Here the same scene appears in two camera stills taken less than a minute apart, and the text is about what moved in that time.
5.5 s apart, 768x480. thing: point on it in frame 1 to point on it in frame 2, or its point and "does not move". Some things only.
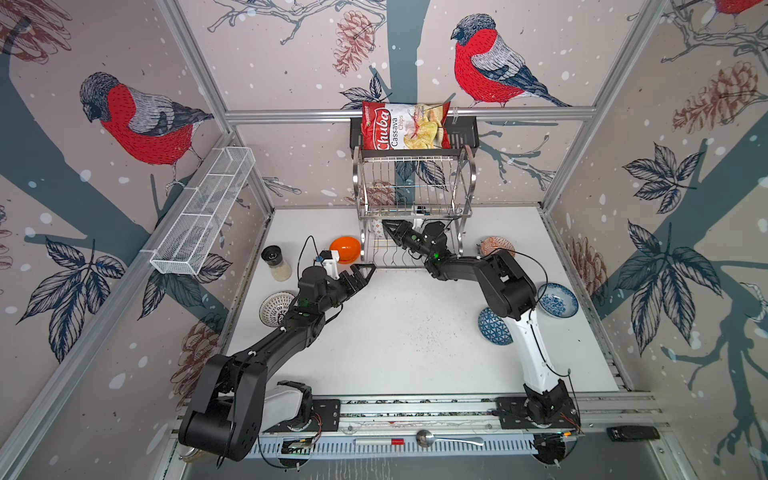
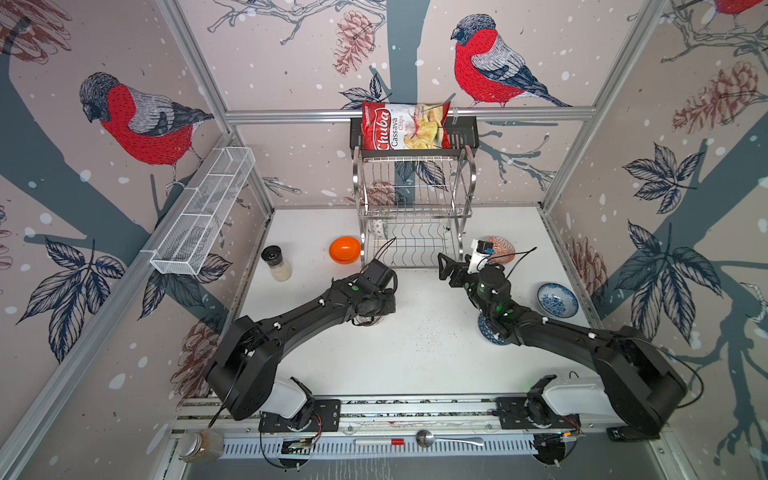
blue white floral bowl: (558, 300) does not move
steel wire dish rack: (434, 190) does not move
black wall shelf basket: (464, 142) does not move
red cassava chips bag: (397, 126) does not move
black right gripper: (401, 236) to (460, 270)
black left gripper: (359, 283) to (391, 306)
